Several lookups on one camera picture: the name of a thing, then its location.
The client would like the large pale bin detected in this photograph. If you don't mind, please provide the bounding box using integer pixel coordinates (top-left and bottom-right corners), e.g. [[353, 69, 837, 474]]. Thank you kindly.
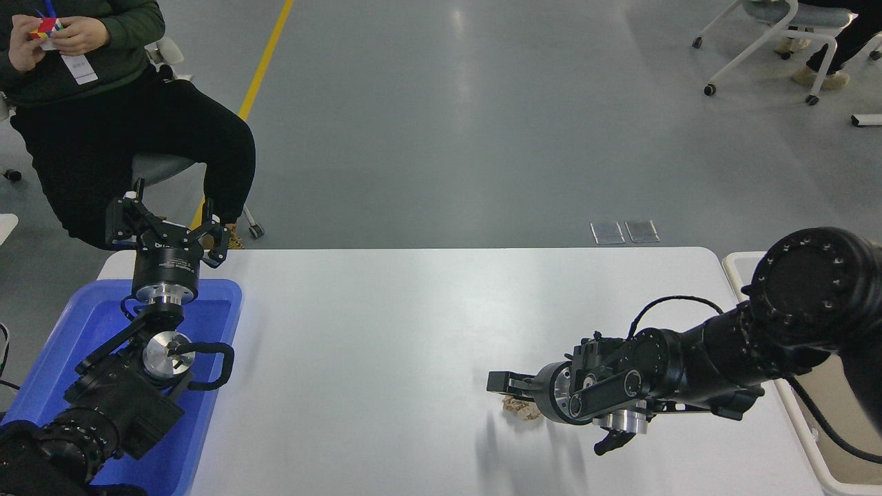
[[722, 251, 882, 496]]

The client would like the person's left hand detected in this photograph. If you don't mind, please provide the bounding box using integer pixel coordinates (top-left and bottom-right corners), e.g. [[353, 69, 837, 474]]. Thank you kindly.
[[52, 14, 112, 58]]

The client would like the white frame office chair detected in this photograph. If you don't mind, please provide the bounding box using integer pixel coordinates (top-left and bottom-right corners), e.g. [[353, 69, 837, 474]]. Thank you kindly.
[[693, 0, 857, 106]]

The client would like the white name badge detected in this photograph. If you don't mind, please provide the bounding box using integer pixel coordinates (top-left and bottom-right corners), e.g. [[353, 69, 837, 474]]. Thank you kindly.
[[61, 54, 99, 86]]

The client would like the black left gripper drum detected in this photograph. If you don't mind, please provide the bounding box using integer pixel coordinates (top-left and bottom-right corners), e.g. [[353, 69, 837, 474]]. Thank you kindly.
[[132, 226, 206, 290]]

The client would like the person's right hand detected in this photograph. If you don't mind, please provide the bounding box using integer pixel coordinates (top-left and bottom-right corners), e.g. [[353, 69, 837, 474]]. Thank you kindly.
[[7, 15, 49, 74]]

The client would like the person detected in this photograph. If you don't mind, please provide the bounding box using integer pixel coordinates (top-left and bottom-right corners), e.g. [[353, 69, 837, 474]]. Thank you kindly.
[[0, 0, 257, 251], [773, 0, 882, 91]]

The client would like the thin black cable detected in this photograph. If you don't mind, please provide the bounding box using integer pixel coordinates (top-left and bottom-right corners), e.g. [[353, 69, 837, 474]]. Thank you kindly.
[[0, 322, 21, 392]]

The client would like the colourful puzzle cube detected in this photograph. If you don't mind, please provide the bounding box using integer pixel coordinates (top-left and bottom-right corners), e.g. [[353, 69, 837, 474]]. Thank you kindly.
[[29, 17, 64, 51]]

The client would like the grey office chair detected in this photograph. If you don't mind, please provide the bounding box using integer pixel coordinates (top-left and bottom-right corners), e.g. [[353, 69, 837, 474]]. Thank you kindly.
[[0, 37, 265, 240]]

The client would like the blue plastic tray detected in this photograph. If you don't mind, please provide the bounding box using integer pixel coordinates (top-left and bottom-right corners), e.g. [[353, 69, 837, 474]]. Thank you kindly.
[[0, 278, 243, 496]]

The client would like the tan paper ball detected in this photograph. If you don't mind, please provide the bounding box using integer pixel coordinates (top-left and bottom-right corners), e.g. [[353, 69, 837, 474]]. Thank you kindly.
[[502, 394, 542, 421]]

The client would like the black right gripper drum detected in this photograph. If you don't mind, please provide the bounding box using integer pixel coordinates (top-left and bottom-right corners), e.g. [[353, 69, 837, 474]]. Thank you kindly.
[[532, 362, 576, 426]]

